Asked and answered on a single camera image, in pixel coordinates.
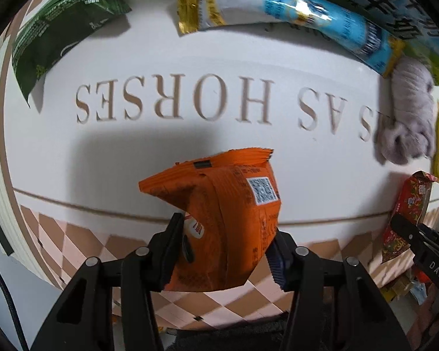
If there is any lavender towel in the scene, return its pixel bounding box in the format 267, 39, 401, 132
378, 56, 435, 165

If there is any green snack packet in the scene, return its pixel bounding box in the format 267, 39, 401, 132
11, 0, 131, 99

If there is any black cable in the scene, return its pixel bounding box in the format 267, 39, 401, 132
0, 248, 30, 351

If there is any orange snack packet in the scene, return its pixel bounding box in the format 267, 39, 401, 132
138, 147, 282, 293

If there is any light blue snack packet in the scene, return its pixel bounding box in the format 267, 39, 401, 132
177, 0, 404, 76

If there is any red snack bag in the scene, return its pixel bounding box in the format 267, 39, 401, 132
381, 170, 438, 264

